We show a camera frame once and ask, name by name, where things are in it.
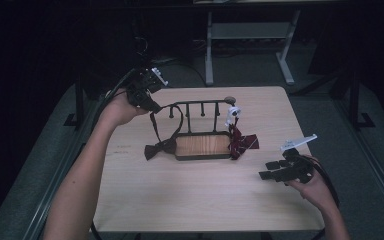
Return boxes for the white metal desk frame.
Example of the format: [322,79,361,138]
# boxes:
[204,9,302,87]

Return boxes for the person's left hand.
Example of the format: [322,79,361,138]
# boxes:
[100,89,149,129]

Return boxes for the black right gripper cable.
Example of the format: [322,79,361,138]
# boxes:
[308,157,341,209]

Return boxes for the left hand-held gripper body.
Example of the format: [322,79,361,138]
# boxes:
[125,67,170,112]

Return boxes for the black bow tie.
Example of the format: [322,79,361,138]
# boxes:
[143,103,185,162]

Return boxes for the black floor cables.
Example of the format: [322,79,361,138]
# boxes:
[136,33,208,90]

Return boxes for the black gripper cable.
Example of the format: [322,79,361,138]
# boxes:
[89,67,141,134]
[308,157,341,209]

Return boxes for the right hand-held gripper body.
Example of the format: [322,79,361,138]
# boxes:
[278,133,319,185]

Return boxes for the black metal stand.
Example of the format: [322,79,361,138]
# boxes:
[62,75,88,130]
[345,68,377,130]

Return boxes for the black hook rack wooden base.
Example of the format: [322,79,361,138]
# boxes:
[168,98,238,162]

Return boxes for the person's right hand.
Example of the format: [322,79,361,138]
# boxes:
[287,155,335,212]

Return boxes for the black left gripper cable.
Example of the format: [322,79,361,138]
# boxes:
[89,67,141,134]

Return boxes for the dark red striped bow tie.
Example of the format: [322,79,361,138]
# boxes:
[224,105,261,161]

